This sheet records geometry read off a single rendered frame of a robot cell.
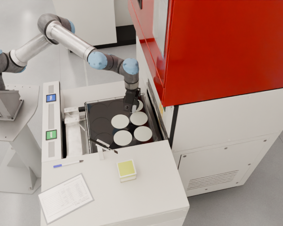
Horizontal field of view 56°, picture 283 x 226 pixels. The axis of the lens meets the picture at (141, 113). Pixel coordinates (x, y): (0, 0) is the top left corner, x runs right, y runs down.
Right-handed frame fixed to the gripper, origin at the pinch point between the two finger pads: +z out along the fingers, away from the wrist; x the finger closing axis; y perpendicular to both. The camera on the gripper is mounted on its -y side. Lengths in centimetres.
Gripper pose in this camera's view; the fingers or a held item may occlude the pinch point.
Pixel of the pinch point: (131, 112)
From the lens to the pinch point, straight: 152.0
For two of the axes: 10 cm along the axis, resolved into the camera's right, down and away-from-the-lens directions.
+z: 0.0, 6.3, 7.8
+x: -9.7, -2.0, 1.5
